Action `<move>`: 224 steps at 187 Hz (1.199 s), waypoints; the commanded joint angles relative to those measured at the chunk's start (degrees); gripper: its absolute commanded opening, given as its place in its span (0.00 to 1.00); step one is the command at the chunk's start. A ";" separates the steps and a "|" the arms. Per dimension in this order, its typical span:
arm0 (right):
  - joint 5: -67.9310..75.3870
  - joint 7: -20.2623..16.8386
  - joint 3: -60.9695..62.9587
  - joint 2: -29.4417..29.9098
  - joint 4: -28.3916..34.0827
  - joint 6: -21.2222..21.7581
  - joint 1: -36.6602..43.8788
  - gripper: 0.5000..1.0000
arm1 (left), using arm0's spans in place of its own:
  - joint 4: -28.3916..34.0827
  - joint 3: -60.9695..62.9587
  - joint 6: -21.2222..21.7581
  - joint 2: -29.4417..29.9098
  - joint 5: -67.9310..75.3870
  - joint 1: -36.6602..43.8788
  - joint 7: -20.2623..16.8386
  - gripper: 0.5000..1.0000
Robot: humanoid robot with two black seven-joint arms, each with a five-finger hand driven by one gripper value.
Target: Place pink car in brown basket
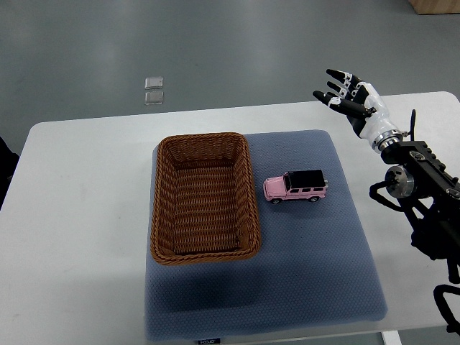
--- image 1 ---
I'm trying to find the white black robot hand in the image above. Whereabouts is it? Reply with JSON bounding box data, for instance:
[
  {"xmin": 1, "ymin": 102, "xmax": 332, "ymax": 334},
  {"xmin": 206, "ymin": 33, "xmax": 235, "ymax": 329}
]
[{"xmin": 313, "ymin": 69, "xmax": 403, "ymax": 152}]

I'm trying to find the pink toy car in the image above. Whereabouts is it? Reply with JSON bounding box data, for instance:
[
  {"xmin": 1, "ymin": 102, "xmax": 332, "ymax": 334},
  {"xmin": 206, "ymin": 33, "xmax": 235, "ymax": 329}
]
[{"xmin": 263, "ymin": 170, "xmax": 328, "ymax": 204}]

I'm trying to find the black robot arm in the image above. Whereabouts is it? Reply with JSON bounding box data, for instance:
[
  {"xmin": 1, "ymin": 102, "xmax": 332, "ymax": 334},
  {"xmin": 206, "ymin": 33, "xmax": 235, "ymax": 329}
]
[{"xmin": 369, "ymin": 114, "xmax": 459, "ymax": 334}]

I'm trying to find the brown wicker basket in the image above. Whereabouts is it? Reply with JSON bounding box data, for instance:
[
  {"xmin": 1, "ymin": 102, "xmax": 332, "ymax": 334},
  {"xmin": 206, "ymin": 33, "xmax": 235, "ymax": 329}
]
[{"xmin": 150, "ymin": 132, "xmax": 262, "ymax": 265}]

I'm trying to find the wooden box corner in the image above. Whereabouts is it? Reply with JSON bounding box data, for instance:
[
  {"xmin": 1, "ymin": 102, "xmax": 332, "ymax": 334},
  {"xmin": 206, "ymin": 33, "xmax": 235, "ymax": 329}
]
[{"xmin": 409, "ymin": 0, "xmax": 460, "ymax": 15}]

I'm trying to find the blue grey foam mat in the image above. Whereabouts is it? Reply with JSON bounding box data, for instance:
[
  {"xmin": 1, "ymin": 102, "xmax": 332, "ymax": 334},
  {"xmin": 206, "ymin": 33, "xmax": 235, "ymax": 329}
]
[{"xmin": 144, "ymin": 130, "xmax": 387, "ymax": 341}]

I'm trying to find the white table leg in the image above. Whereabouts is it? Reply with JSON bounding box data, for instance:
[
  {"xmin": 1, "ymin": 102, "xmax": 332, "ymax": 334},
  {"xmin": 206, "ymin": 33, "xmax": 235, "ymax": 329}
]
[{"xmin": 381, "ymin": 331, "xmax": 402, "ymax": 345}]

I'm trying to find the dark object at left edge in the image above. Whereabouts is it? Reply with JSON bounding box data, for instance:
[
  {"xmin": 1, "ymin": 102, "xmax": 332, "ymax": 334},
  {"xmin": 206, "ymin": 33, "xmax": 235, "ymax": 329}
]
[{"xmin": 0, "ymin": 137, "xmax": 19, "ymax": 206}]

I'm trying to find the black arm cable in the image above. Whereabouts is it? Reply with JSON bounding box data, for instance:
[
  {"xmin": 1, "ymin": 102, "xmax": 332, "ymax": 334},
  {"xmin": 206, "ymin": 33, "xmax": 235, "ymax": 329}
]
[{"xmin": 369, "ymin": 181, "xmax": 410, "ymax": 213}]

